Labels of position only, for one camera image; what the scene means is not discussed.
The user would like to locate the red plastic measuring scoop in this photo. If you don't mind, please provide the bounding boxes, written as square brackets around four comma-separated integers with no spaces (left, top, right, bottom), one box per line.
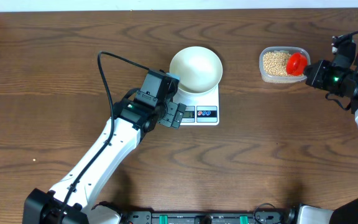
[286,53,308,76]

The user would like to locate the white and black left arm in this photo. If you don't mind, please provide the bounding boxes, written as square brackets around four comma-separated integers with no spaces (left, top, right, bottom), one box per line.
[22,89,186,223]

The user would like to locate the white digital kitchen scale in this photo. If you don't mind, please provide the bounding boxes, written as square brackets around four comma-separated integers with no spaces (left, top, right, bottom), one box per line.
[173,85,219,126]

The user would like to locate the white ceramic bowl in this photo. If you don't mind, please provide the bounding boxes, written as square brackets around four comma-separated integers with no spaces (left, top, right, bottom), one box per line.
[169,46,223,95]

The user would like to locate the clear plastic container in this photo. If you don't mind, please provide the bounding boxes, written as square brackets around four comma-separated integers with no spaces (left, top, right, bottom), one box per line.
[259,47,311,83]

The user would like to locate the pile of soybeans in container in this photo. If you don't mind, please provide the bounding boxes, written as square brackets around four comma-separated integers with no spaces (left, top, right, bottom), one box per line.
[262,51,292,77]

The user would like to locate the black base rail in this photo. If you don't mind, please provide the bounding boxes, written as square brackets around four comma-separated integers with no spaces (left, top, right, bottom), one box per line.
[117,209,296,224]

